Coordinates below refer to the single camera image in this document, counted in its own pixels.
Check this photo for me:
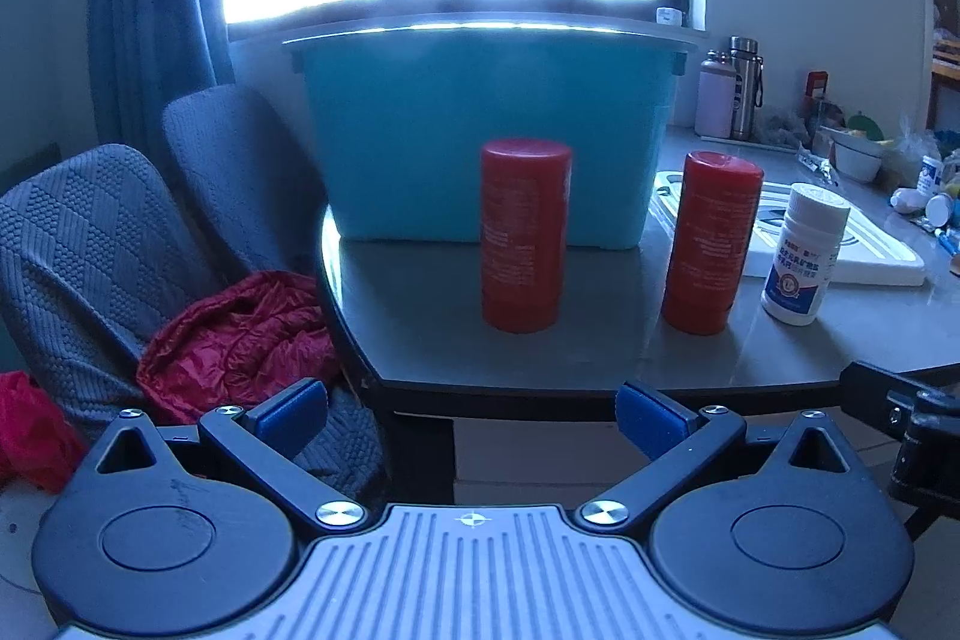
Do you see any white pill bottle blue label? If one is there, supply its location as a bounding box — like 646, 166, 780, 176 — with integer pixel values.
760, 182, 852, 327

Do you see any clear plastic bag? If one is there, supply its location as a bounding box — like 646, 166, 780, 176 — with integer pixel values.
881, 117, 944, 191

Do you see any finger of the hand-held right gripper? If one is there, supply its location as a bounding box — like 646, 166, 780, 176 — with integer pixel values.
838, 361, 917, 440

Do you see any white storage bin lid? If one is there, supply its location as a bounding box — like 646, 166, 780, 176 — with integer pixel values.
649, 170, 928, 287

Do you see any clear plastic packet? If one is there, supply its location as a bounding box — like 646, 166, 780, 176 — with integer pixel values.
797, 151, 839, 186

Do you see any red cylindrical can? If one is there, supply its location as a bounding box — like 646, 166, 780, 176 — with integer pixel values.
660, 149, 765, 336
480, 138, 574, 334

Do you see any red cloth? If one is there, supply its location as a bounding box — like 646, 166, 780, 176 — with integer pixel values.
0, 370, 88, 492

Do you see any blue and white medicine box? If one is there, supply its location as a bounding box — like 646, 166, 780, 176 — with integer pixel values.
916, 154, 946, 199

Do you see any grey knitted chair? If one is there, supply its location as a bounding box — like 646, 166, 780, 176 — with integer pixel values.
0, 143, 391, 507
161, 83, 332, 298

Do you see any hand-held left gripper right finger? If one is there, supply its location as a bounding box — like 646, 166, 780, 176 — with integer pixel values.
576, 380, 863, 532

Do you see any grey desktop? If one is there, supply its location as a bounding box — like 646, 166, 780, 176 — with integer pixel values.
321, 122, 960, 420

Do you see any pink water bottle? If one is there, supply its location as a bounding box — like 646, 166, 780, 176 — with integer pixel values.
694, 49, 740, 141

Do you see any red puffer jacket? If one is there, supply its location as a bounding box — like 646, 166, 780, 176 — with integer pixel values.
137, 270, 340, 428

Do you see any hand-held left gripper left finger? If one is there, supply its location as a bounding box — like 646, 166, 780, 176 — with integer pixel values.
75, 377, 370, 534

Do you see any steel thermos flask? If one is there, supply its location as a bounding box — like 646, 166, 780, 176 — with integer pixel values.
727, 36, 765, 143

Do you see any white ceramic bowl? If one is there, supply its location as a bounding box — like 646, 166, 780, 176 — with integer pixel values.
831, 126, 891, 184

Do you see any teal plastic storage bin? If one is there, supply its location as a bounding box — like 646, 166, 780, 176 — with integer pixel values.
282, 20, 700, 251

